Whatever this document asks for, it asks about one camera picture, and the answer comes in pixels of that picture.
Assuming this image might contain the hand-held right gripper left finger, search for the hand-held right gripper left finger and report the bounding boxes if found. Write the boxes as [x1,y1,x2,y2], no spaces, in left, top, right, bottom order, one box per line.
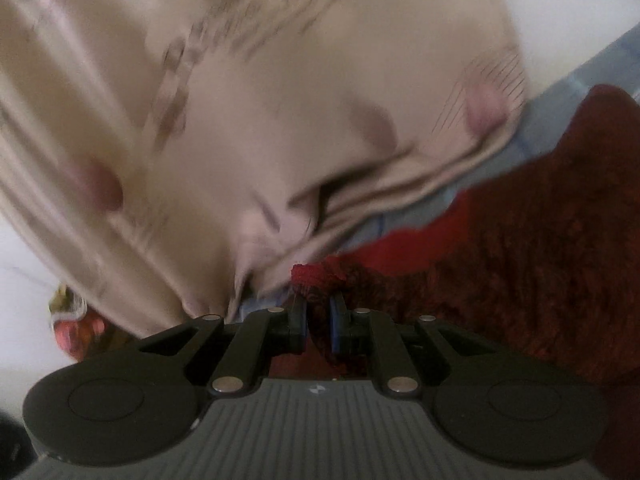
[140,299,309,400]

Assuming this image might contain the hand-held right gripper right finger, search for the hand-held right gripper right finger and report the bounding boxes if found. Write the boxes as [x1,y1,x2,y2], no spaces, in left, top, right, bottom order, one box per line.
[329,292,496,400]

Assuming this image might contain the dark red fuzzy garment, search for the dark red fuzzy garment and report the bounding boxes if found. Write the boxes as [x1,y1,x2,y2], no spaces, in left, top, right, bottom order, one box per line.
[290,85,640,480]

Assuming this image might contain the beige leaf print curtain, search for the beige leaf print curtain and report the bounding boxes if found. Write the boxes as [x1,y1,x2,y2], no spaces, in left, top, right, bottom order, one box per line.
[0,0,529,337]

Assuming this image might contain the colourful floral cloth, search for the colourful floral cloth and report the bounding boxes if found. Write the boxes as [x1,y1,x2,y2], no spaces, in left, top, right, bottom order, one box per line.
[49,284,107,362]

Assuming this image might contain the grey plaid bed sheet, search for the grey plaid bed sheet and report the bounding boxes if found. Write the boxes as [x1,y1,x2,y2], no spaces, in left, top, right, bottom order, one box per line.
[235,25,640,322]

